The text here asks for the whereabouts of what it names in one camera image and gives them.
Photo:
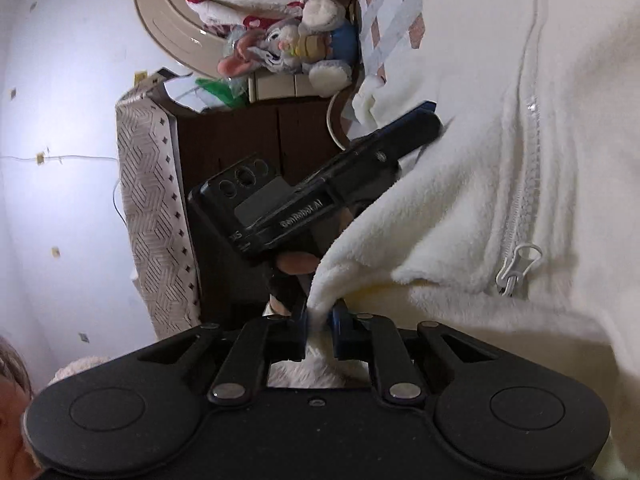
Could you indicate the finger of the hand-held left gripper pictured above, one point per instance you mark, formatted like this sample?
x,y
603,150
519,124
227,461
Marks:
x,y
405,130

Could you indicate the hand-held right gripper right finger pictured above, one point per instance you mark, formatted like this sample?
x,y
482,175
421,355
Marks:
x,y
337,332

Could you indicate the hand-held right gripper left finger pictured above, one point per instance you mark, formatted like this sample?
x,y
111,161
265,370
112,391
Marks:
x,y
300,332

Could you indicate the white fleece zip jacket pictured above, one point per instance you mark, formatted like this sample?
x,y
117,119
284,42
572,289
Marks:
x,y
475,185

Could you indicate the person's left hand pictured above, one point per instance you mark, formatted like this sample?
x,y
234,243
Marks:
x,y
297,263

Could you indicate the dark wooden nightstand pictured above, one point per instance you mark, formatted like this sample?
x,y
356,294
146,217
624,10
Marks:
x,y
240,130

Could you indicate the white grey pink checked blanket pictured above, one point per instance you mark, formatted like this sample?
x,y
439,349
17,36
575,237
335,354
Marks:
x,y
387,10

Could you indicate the white cardboard box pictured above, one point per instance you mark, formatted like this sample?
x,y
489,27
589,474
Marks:
x,y
280,85

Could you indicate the beige geometric patterned cloth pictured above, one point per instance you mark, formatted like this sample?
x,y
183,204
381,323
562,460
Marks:
x,y
150,200

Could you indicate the green plastic bag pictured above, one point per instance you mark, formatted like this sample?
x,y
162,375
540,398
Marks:
x,y
220,91

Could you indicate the grey plush rabbit toy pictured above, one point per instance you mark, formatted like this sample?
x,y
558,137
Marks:
x,y
300,40

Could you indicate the white paper sheet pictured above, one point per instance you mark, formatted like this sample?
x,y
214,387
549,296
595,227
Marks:
x,y
182,92

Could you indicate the tan round bed headboard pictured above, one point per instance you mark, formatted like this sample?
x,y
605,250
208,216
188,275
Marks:
x,y
160,15

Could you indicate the person's head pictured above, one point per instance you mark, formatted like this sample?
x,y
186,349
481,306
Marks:
x,y
12,410

